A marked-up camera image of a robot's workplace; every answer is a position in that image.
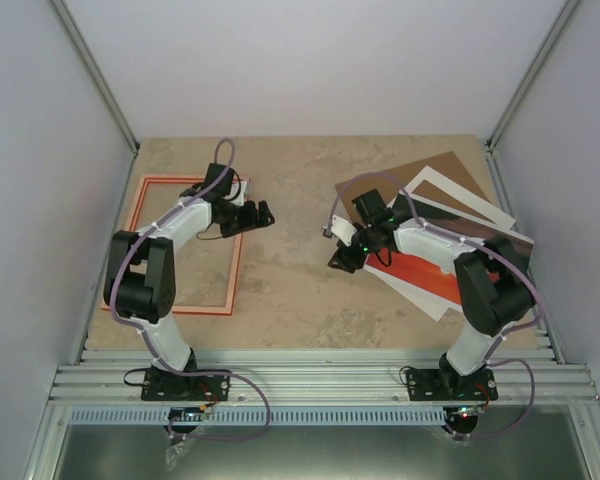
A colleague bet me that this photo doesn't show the aluminium corner post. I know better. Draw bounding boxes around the aluminium corner post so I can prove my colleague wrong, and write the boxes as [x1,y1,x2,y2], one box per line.
[48,0,140,157]
[484,0,584,154]

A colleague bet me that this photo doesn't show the red wooden picture frame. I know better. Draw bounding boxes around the red wooden picture frame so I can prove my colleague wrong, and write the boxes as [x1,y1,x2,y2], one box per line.
[124,174,243,316]

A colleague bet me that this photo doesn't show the aluminium corner post left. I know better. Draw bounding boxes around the aluminium corner post left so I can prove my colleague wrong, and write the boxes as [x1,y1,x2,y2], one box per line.
[48,0,140,157]

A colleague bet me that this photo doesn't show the aluminium corner post right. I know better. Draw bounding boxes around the aluminium corner post right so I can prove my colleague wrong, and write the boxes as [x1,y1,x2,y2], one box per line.
[484,0,584,154]

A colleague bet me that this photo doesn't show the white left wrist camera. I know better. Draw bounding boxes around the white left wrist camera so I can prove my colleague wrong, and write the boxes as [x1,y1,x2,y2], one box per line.
[227,180,250,206]

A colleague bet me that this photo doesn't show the grey slotted cable duct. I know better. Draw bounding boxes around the grey slotted cable duct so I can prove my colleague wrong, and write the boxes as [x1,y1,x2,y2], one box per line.
[68,406,446,427]

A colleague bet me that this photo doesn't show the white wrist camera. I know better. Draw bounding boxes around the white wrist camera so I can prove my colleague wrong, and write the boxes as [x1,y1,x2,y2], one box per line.
[322,215,357,247]
[227,180,250,206]

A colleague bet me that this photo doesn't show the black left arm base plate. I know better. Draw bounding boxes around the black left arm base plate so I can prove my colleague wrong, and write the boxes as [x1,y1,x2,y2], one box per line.
[140,368,230,403]

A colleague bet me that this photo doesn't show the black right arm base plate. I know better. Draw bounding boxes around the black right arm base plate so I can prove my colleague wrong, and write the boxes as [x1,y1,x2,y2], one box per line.
[399,366,499,402]

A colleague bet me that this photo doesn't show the red sunset photo print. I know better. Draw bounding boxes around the red sunset photo print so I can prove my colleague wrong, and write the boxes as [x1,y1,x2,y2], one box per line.
[364,195,534,320]

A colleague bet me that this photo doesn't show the aluminium rail platform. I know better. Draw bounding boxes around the aluminium rail platform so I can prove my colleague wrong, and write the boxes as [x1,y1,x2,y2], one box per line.
[49,348,600,406]

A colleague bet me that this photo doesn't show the white photo mat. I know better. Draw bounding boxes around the white photo mat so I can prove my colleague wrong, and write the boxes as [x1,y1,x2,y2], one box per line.
[406,166,516,230]

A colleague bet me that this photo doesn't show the brown cardboard backing board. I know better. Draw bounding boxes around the brown cardboard backing board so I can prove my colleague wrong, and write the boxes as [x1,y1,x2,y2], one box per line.
[341,152,490,222]

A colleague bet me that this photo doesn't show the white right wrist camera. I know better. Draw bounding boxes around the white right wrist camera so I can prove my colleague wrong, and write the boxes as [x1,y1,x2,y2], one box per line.
[322,215,357,247]

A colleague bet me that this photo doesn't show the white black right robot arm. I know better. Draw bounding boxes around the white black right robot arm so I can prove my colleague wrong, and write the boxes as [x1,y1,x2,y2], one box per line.
[323,190,539,399]

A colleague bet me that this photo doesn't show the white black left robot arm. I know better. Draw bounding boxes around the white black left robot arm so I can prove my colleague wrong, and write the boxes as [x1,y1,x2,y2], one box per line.
[103,164,275,399]

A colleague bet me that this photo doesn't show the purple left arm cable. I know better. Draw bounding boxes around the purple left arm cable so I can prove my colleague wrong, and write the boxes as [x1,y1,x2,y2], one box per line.
[102,138,272,442]

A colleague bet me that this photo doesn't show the clear plastic bag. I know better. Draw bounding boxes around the clear plastic bag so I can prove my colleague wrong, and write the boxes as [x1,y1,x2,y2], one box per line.
[165,436,194,471]

